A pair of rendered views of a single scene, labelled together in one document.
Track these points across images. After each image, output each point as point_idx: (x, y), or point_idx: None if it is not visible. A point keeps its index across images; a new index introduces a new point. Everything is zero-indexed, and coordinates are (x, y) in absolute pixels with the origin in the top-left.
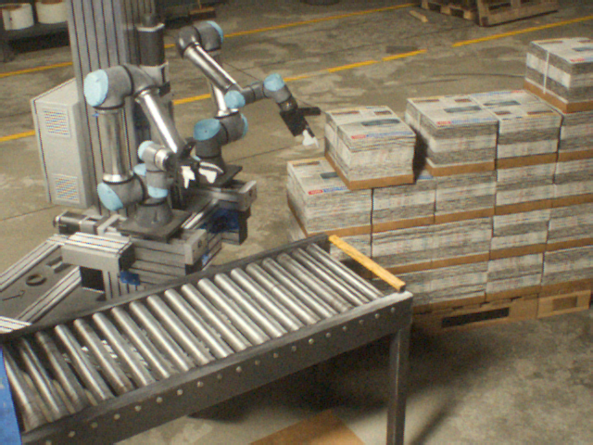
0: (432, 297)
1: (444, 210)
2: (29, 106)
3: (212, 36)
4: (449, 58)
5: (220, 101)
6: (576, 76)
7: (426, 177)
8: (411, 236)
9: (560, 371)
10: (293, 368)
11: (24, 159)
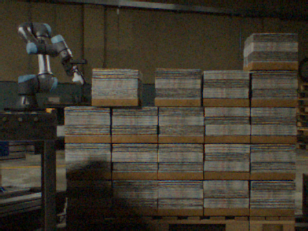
0: (159, 203)
1: (165, 133)
2: (37, 161)
3: (42, 29)
4: (295, 160)
5: (40, 66)
6: (258, 43)
7: (151, 106)
8: (141, 150)
9: None
10: None
11: (8, 172)
